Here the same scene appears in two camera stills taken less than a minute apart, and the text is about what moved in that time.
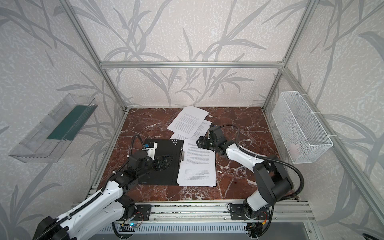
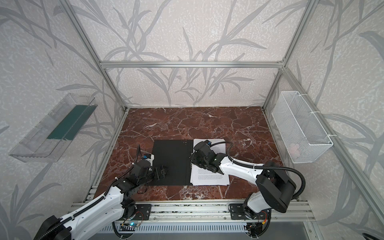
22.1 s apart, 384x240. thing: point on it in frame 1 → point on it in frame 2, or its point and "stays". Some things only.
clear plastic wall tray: [48, 141] stays
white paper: [189, 121] → [199, 176]
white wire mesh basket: [303, 136] stays
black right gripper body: [205, 142] → [198, 157]
